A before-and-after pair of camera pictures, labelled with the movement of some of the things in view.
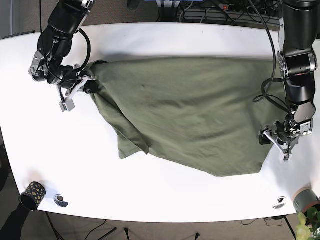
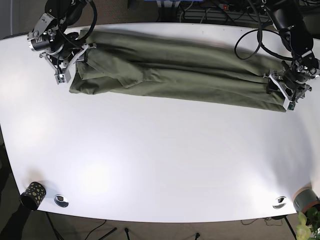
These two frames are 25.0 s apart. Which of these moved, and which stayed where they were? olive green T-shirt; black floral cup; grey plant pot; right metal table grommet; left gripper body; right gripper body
Moved: right gripper body; left gripper body; olive green T-shirt
Stayed: right metal table grommet; black floral cup; grey plant pot
